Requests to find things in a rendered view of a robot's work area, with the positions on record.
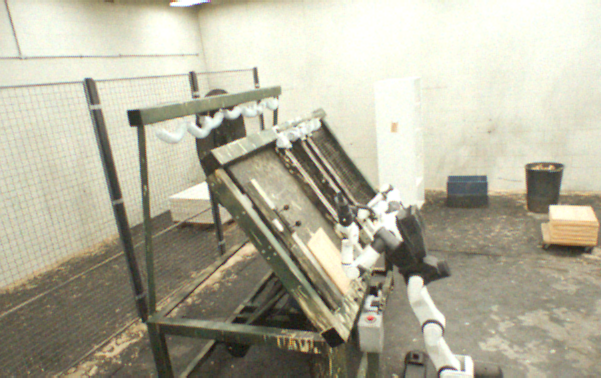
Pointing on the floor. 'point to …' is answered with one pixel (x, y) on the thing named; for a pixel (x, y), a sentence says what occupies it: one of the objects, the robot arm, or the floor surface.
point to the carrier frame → (325, 364)
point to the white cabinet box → (400, 137)
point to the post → (373, 365)
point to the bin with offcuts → (543, 184)
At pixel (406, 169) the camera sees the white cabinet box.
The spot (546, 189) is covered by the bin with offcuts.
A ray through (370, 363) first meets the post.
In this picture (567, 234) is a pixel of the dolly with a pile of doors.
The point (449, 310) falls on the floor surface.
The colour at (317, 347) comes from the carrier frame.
